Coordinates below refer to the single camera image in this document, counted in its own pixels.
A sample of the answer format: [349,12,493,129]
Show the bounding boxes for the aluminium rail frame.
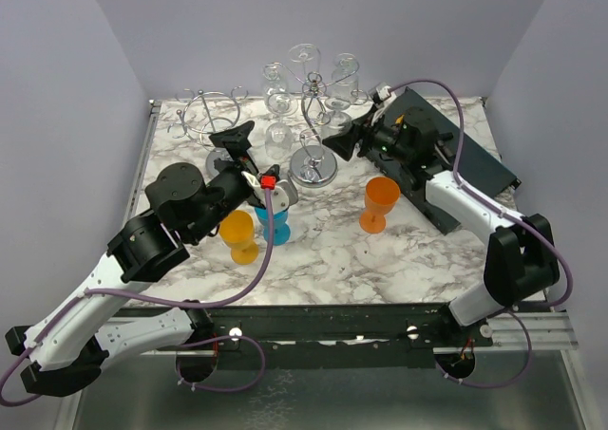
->
[51,98,588,430]

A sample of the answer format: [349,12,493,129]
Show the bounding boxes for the blue plastic goblet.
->
[255,208,291,246]

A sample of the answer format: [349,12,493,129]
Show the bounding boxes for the tall chrome glass rack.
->
[282,64,367,189]

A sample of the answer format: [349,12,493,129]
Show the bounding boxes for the orange plastic goblet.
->
[359,177,401,234]

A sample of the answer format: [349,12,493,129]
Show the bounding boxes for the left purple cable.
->
[0,190,276,407]

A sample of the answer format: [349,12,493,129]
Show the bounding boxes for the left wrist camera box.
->
[241,171,299,213]

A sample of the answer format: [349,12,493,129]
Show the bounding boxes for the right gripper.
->
[325,105,412,165]

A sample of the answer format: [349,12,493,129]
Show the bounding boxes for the dark flat equipment box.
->
[366,88,520,235]

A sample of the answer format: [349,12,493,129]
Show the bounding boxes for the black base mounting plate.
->
[118,301,547,372]

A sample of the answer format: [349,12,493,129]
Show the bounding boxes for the small chrome glass rack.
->
[167,85,249,178]

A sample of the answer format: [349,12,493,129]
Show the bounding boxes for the yellow plastic goblet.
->
[218,210,258,265]

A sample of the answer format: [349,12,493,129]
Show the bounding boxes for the clear wine glass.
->
[262,63,289,99]
[321,97,352,139]
[265,91,296,162]
[330,52,360,103]

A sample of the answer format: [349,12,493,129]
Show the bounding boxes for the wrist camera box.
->
[369,83,396,118]
[241,171,299,213]

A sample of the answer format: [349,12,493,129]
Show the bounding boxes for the black metal tool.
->
[437,132,453,147]

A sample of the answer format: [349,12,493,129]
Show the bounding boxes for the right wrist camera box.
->
[369,83,396,118]

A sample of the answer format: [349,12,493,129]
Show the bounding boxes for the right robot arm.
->
[323,107,560,346]

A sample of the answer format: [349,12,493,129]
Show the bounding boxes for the clear wine glass front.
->
[265,91,296,162]

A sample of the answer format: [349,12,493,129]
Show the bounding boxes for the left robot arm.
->
[6,121,278,400]

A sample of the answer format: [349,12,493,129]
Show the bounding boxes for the tall clear flute glass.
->
[288,43,321,77]

